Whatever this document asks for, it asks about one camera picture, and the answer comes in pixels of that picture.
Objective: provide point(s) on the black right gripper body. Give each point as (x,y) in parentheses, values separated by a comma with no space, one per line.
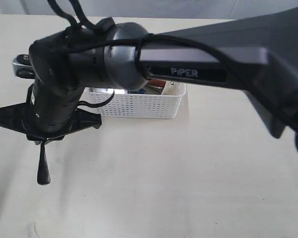
(50,111)

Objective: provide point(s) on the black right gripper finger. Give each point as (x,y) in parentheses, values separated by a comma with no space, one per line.
(43,174)

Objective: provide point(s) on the reddish brown wooden spoon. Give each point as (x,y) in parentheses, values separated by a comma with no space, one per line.
(156,83)

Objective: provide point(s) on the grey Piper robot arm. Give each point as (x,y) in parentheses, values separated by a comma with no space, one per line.
(257,55)

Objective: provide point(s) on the white perforated plastic basket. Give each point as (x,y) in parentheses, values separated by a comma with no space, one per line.
(141,106)

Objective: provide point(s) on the white floral ceramic bowl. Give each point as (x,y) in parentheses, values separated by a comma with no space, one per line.
(171,89)

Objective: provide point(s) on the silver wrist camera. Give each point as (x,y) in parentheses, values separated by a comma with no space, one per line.
(22,67)

